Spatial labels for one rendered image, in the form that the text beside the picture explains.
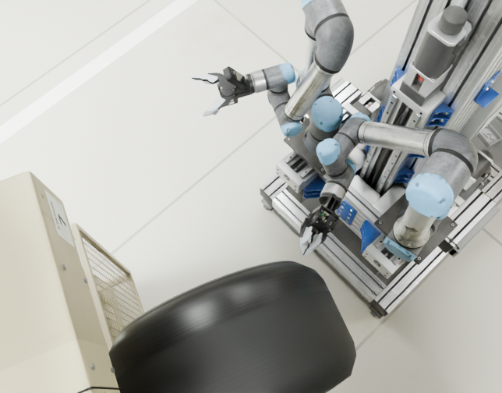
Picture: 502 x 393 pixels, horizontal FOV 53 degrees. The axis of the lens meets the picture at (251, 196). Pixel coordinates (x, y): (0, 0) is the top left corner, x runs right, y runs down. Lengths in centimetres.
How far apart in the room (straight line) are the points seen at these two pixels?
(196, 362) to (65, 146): 220
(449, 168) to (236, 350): 71
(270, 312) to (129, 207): 183
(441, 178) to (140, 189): 186
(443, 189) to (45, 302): 96
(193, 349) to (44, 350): 35
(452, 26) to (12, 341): 113
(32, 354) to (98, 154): 225
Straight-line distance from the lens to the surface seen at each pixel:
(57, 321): 83
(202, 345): 107
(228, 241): 266
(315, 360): 111
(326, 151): 160
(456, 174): 138
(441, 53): 140
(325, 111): 188
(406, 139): 153
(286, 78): 180
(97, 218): 285
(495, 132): 288
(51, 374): 82
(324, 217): 160
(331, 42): 156
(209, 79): 180
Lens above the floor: 254
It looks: 68 degrees down
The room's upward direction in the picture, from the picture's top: 6 degrees counter-clockwise
